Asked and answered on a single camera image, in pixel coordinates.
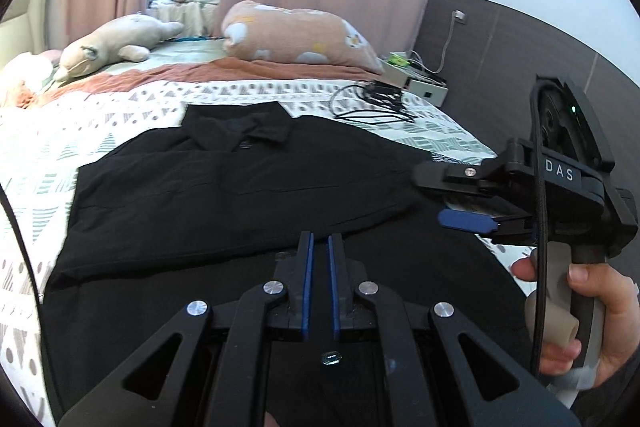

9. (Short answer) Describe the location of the beige plush seal toy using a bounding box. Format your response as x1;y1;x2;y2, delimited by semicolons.
52;13;185;82

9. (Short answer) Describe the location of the black cable bundle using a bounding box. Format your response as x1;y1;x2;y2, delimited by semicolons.
330;79;417;126

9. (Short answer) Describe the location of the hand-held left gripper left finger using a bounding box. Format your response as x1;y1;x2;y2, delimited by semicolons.
60;231;315;427

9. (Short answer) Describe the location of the patterned white bed blanket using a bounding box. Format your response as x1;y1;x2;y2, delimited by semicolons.
0;77;501;427

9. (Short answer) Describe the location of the black shirt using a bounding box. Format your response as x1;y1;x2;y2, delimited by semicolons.
40;102;537;427

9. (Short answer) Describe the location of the person's right hand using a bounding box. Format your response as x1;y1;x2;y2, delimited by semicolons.
511;257;640;389

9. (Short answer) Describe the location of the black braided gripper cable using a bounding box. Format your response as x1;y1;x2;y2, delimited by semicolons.
529;83;551;375

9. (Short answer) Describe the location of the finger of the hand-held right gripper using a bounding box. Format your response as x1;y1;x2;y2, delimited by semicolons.
410;158;507;208
437;208;532;244

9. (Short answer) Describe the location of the white box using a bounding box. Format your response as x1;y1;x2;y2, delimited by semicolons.
382;53;450;108

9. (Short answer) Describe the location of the thin black cable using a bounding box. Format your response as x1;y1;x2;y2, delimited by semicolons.
0;184;43;305

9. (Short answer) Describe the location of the peach printed pillow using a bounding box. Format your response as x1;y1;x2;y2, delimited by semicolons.
221;0;385;75

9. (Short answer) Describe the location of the white cable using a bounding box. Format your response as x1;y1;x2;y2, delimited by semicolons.
414;14;459;76

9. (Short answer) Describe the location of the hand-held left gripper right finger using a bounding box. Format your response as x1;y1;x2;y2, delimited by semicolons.
327;233;582;427

